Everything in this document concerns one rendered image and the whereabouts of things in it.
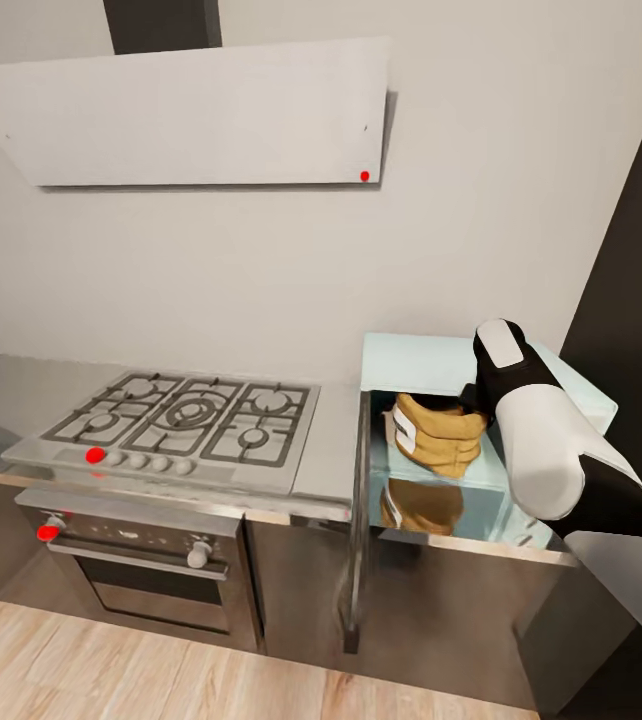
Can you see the range hood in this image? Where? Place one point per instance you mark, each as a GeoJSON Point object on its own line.
{"type": "Point", "coordinates": [174, 106]}

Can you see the burner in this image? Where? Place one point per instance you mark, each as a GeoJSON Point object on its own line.
{"type": "Point", "coordinates": [239, 434]}

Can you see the microwave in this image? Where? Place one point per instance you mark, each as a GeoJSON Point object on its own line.
{"type": "Point", "coordinates": [434, 366]}

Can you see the popcorn bag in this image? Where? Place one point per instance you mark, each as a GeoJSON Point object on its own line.
{"type": "Point", "coordinates": [436, 431]}

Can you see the oven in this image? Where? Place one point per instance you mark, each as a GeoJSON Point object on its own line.
{"type": "Point", "coordinates": [168, 571]}

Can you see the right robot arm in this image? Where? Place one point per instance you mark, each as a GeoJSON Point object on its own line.
{"type": "Point", "coordinates": [560, 469]}

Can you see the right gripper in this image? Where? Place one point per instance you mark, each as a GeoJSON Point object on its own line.
{"type": "Point", "coordinates": [476, 398]}

